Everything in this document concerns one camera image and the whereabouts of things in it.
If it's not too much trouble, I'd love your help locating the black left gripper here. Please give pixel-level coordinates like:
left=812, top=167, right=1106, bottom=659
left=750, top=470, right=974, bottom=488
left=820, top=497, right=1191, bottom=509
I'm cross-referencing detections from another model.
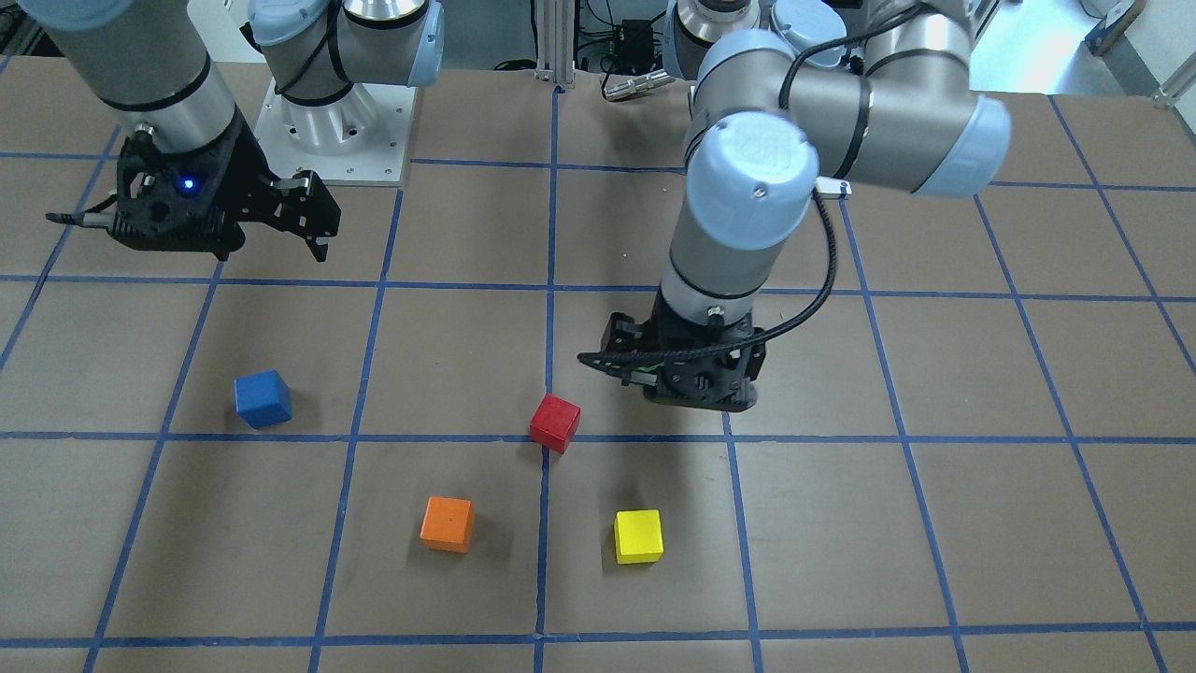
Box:
left=576, top=293, right=765, bottom=412

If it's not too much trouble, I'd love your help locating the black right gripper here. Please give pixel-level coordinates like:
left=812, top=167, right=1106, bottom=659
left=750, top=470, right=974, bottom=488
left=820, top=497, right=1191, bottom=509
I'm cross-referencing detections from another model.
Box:
left=47, top=126, right=342, bottom=263

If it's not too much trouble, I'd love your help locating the red wooden block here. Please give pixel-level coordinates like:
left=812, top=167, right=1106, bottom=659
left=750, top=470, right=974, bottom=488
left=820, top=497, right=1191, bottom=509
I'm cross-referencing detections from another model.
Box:
left=527, top=394, right=582, bottom=455

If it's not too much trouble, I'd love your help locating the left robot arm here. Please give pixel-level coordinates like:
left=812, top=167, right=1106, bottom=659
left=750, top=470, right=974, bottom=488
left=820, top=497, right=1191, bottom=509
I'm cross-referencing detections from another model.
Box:
left=576, top=1, right=1012, bottom=412

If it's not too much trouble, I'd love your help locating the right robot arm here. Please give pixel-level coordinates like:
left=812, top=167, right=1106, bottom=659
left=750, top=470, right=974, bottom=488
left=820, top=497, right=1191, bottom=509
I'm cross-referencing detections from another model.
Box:
left=22, top=1, right=446, bottom=263

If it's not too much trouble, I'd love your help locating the yellow wooden block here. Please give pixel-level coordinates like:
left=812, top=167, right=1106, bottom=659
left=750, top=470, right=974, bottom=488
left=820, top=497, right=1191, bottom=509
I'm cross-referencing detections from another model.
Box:
left=612, top=508, right=663, bottom=565

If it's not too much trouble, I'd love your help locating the blue wooden block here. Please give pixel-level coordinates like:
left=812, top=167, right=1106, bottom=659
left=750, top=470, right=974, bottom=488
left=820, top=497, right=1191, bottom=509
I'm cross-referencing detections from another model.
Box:
left=234, top=369, right=293, bottom=429

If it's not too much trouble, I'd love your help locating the orange wooden block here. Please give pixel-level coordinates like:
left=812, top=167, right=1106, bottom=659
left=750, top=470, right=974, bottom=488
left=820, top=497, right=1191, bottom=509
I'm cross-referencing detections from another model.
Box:
left=420, top=495, right=476, bottom=553

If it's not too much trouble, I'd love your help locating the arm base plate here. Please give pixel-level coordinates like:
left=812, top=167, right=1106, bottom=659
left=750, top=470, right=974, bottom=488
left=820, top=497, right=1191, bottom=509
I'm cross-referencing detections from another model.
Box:
left=254, top=77, right=420, bottom=186

